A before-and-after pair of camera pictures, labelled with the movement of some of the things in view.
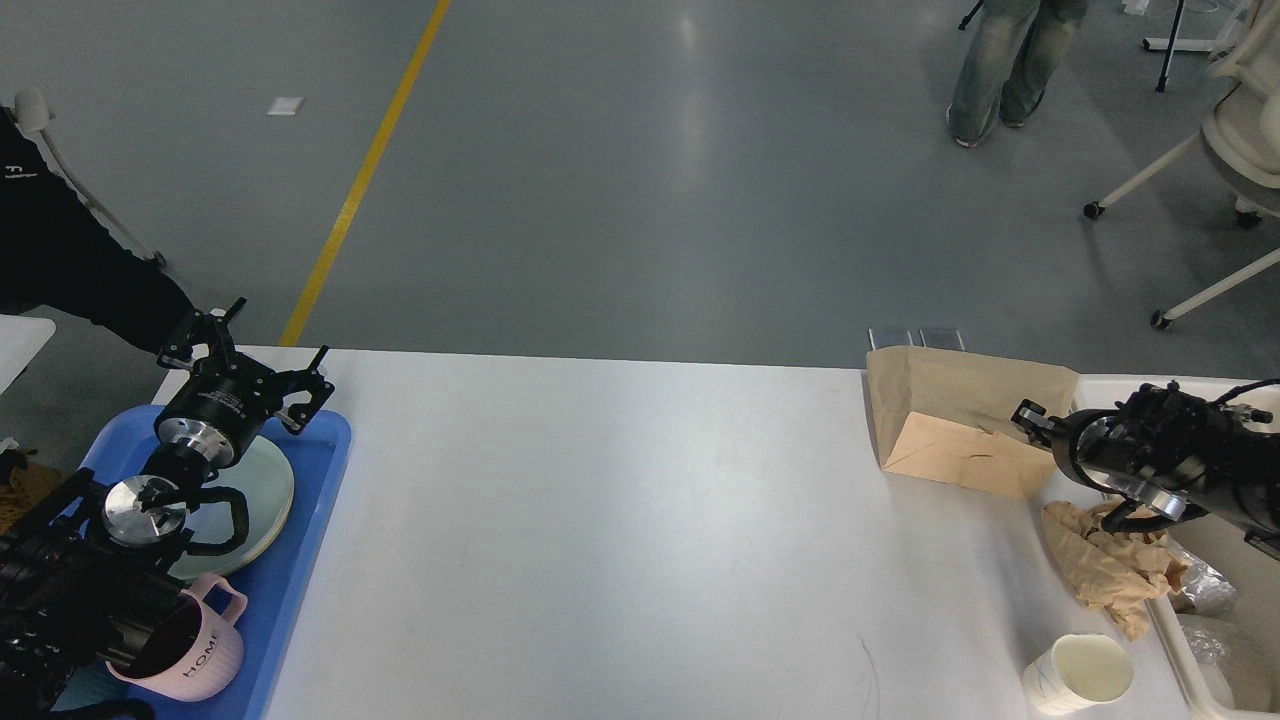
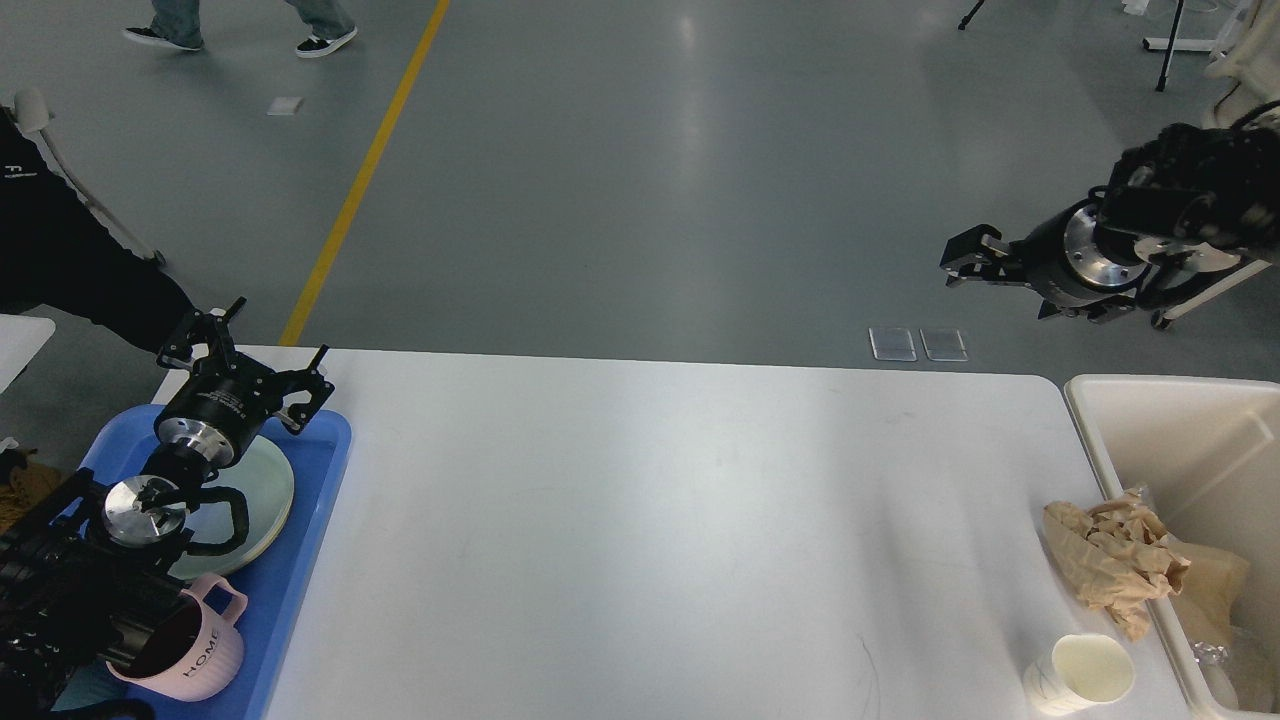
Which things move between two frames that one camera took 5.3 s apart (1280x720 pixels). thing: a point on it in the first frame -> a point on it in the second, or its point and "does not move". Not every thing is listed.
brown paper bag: (948, 415) -> (1204, 601)
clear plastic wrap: (1211, 641) does not move
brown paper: (1117, 573) does not move
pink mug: (193, 650) does not move
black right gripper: (1062, 430) -> (1061, 258)
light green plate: (264, 476) does not move
